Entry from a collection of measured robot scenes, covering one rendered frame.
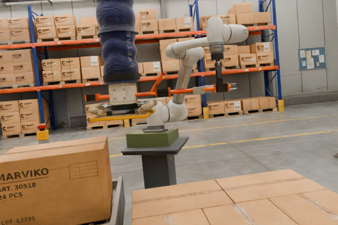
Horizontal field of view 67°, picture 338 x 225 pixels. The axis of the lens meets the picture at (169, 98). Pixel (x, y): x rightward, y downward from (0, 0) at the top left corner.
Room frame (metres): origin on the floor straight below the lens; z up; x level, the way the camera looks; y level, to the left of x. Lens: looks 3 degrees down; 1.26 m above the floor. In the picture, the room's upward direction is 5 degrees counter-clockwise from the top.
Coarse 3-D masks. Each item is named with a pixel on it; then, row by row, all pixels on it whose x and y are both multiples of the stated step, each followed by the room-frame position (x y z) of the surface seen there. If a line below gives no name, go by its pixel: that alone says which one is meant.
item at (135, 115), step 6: (108, 114) 1.49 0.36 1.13; (120, 114) 1.52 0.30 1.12; (126, 114) 1.49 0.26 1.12; (132, 114) 1.46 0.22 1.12; (138, 114) 1.46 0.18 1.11; (144, 114) 1.45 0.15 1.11; (150, 114) 1.52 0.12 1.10; (96, 120) 1.46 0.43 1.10; (102, 120) 1.46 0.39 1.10; (108, 120) 1.46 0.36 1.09
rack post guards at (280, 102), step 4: (280, 100) 8.93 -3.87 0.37; (280, 104) 8.93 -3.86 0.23; (204, 108) 8.70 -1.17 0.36; (280, 108) 8.93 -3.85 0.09; (204, 112) 8.70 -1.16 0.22; (208, 112) 8.74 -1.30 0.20; (204, 116) 8.71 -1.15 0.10; (208, 116) 8.72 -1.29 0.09; (124, 120) 8.48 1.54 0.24; (128, 120) 8.49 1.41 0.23; (40, 124) 8.24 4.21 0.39; (44, 124) 8.27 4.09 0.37; (124, 124) 8.49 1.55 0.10; (128, 124) 8.48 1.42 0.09
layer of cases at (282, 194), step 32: (160, 192) 1.70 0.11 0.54; (192, 192) 1.66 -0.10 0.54; (224, 192) 1.61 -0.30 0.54; (256, 192) 1.57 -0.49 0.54; (288, 192) 1.53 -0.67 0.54; (320, 192) 1.49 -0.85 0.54; (160, 224) 1.30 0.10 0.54; (192, 224) 1.27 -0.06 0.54; (224, 224) 1.25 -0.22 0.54; (256, 224) 1.22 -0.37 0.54; (288, 224) 1.20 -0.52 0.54; (320, 224) 1.17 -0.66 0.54
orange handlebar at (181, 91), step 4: (180, 88) 1.59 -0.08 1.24; (184, 88) 1.53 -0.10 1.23; (192, 88) 1.53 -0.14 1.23; (204, 88) 1.52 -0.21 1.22; (208, 88) 1.52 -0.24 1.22; (212, 88) 1.51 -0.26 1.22; (144, 92) 1.56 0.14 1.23; (148, 92) 1.55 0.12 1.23; (152, 92) 1.55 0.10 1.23; (172, 92) 1.54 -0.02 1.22; (176, 92) 1.54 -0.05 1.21; (180, 92) 1.54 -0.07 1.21; (184, 92) 1.54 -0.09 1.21; (100, 96) 1.58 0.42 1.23; (104, 96) 1.58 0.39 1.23; (108, 96) 1.57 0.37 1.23; (136, 96) 1.56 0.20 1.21
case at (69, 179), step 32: (0, 160) 1.34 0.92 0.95; (32, 160) 1.33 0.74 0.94; (64, 160) 1.36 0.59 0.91; (96, 160) 1.39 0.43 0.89; (0, 192) 1.30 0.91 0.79; (32, 192) 1.33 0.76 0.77; (64, 192) 1.35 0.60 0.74; (96, 192) 1.38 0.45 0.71; (0, 224) 1.29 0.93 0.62; (32, 224) 1.32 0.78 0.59; (64, 224) 1.35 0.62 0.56
